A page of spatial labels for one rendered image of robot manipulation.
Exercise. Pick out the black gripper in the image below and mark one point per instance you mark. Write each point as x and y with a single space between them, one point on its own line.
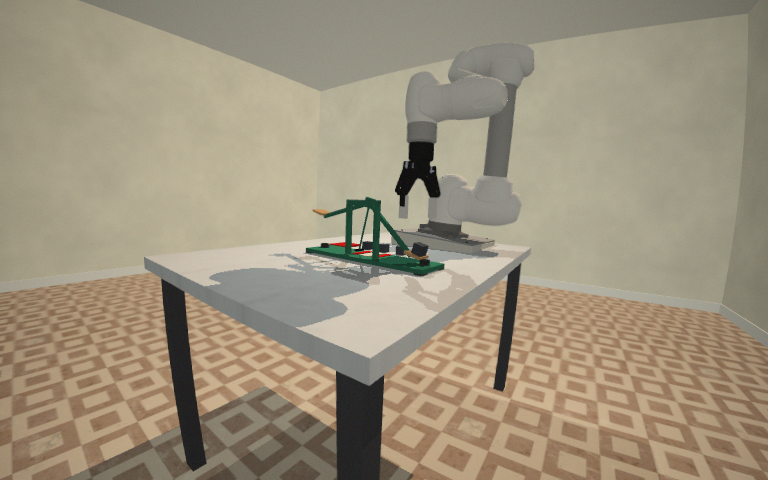
421 153

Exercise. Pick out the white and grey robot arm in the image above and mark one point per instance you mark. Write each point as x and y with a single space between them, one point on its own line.
492 202

